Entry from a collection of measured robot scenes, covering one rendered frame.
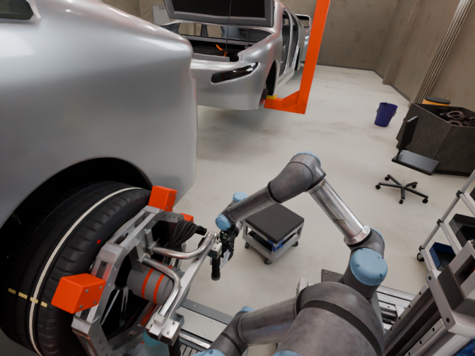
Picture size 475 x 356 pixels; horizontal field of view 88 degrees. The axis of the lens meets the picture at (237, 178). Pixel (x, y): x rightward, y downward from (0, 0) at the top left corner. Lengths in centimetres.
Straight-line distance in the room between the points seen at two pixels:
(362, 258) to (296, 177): 37
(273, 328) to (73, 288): 51
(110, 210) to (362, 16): 1486
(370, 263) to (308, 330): 66
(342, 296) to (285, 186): 53
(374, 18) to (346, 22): 123
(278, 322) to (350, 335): 21
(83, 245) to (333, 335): 70
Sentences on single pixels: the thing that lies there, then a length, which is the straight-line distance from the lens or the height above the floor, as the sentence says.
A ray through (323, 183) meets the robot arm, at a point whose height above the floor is 122.
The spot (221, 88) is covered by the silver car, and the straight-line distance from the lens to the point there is 310.
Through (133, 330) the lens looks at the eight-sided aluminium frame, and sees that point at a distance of 126.
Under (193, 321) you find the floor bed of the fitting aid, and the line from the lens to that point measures 185.
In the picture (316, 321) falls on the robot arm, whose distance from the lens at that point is 39.
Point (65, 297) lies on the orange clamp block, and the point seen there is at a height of 110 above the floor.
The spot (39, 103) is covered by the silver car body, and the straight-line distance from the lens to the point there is 83.
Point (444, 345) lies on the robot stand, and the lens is 78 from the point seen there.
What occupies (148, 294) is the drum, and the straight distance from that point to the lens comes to 104.
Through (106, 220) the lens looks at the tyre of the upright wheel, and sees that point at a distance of 89.
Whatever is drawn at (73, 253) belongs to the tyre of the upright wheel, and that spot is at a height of 114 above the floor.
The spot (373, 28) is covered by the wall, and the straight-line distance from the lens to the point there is 1531.
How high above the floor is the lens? 173
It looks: 33 degrees down
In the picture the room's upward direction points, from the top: 5 degrees clockwise
